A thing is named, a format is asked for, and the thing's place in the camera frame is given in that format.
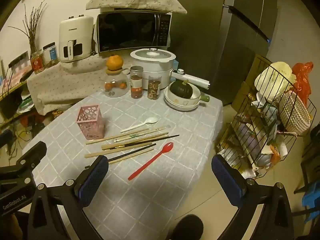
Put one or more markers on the orange plastic bag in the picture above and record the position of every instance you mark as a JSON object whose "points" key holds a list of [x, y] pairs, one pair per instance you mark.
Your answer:
{"points": [[302, 77]]}

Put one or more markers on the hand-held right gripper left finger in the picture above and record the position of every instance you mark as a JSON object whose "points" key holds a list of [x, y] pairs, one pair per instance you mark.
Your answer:
{"points": [[93, 180]]}

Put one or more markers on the grey refrigerator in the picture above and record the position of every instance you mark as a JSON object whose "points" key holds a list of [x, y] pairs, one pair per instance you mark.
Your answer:
{"points": [[225, 30]]}

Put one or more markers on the green pumpkin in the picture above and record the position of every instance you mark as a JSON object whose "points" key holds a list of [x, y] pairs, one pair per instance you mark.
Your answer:
{"points": [[181, 88]]}

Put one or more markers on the wooden chopstick clear tip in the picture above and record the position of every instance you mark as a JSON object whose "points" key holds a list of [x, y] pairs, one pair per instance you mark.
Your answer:
{"points": [[150, 130]]}

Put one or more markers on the glass jar with cork lid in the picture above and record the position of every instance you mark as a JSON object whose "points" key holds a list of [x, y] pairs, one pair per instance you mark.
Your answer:
{"points": [[115, 91]]}

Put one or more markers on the wooden chopstick green print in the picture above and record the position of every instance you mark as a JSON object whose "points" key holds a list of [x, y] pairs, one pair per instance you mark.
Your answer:
{"points": [[135, 136]]}

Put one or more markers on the glass jar red label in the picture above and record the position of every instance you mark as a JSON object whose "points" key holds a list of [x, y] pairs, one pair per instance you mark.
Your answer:
{"points": [[37, 62]]}

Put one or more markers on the dried branches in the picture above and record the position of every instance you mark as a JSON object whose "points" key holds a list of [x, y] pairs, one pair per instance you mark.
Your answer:
{"points": [[32, 25]]}

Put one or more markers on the cardboard box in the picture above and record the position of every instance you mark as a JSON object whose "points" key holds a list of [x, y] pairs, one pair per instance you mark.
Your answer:
{"points": [[250, 85]]}

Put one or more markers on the floral cloth cover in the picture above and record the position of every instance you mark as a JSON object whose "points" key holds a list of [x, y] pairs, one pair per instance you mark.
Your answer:
{"points": [[135, 1]]}

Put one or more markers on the tall jar red label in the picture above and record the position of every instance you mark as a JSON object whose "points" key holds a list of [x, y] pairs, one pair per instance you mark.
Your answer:
{"points": [[136, 82]]}

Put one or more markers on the white air fryer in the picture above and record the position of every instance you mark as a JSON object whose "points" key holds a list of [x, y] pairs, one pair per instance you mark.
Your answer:
{"points": [[75, 35]]}

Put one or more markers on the white plate stack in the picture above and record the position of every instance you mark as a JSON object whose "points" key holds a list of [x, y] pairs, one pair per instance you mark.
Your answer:
{"points": [[180, 108]]}

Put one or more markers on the large orange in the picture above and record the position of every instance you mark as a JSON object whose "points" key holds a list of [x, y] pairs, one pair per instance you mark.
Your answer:
{"points": [[115, 62]]}

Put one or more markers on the dark slipper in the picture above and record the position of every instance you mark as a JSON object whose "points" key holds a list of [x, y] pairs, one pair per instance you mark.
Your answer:
{"points": [[187, 228]]}

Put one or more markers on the small orange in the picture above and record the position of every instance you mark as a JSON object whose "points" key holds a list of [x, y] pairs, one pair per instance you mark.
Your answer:
{"points": [[122, 85], [108, 86]]}

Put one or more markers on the floral tablecloth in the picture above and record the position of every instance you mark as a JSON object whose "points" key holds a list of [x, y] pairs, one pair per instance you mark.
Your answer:
{"points": [[62, 80]]}

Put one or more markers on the metal shelf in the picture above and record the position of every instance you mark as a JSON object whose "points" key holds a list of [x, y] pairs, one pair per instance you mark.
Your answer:
{"points": [[10, 97]]}

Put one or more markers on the grey checked tablecloth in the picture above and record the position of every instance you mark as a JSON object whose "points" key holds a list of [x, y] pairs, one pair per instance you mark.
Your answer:
{"points": [[150, 192]]}

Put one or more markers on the blue plastic stool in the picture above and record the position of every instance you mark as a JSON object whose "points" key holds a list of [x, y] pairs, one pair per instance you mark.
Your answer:
{"points": [[311, 197]]}

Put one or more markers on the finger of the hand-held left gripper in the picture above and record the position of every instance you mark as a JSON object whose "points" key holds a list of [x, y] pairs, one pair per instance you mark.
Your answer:
{"points": [[32, 153], [5, 138]]}

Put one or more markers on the white plastic spoon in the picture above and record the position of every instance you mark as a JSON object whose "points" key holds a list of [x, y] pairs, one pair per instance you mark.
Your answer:
{"points": [[150, 120]]}

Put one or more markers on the cream round bowl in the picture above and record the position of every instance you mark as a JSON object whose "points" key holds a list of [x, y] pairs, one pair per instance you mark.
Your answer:
{"points": [[275, 77]]}

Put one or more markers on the black chopstick gold band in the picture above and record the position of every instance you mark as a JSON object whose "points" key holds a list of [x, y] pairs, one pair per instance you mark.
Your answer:
{"points": [[150, 140]]}

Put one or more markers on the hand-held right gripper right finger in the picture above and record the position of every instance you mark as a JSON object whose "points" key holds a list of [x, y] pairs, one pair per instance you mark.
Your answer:
{"points": [[226, 182]]}

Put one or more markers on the jar of dried rings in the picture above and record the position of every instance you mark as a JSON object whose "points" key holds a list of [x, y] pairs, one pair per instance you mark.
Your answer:
{"points": [[153, 87]]}

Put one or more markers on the clear container blue label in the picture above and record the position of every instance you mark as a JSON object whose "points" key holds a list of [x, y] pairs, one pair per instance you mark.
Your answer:
{"points": [[51, 53]]}

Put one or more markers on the red plastic spoon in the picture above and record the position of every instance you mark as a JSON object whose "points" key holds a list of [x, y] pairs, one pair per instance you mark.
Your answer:
{"points": [[155, 157]]}

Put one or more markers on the black microwave oven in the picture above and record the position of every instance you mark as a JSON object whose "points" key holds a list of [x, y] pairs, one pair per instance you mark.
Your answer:
{"points": [[130, 30]]}

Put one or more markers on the woven basket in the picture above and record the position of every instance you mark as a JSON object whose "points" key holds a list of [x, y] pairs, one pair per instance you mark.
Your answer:
{"points": [[295, 115]]}

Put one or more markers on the pink perforated utensil holder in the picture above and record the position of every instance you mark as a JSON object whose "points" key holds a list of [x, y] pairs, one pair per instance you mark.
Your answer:
{"points": [[91, 123]]}

